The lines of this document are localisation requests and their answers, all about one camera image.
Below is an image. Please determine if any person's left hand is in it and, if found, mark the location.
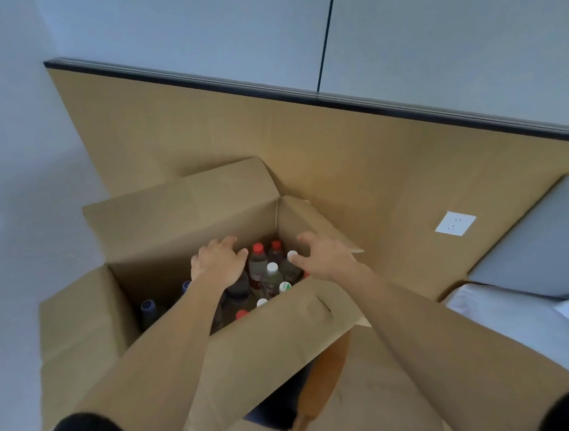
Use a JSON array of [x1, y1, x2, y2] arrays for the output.
[[188, 234, 252, 294]]

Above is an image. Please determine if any person's right hand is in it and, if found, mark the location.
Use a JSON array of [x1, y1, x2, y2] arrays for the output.
[[285, 227, 364, 288]]

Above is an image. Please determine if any person's left forearm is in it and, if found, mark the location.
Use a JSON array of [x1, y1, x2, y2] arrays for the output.
[[65, 273, 246, 431]]

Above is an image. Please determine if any person's right forearm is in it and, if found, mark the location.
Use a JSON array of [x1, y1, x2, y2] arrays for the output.
[[328, 244, 569, 431]]

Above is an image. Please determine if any group of capped plastic bottles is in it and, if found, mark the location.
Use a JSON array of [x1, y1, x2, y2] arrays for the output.
[[135, 237, 316, 341]]

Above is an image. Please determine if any brown cardboard box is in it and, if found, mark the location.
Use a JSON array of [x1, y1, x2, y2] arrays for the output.
[[19, 148, 381, 431]]

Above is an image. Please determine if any dark blue garment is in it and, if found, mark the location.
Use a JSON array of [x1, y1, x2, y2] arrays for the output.
[[238, 363, 320, 431]]

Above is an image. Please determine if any grey upholstered headboard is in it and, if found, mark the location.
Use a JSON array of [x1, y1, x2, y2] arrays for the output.
[[460, 174, 569, 313]]

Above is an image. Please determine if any wooden wall panel black trim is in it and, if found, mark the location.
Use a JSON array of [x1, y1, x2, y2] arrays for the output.
[[44, 13, 569, 337]]

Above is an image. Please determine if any white wall socket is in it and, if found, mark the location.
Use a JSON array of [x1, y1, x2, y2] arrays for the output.
[[433, 208, 479, 239]]

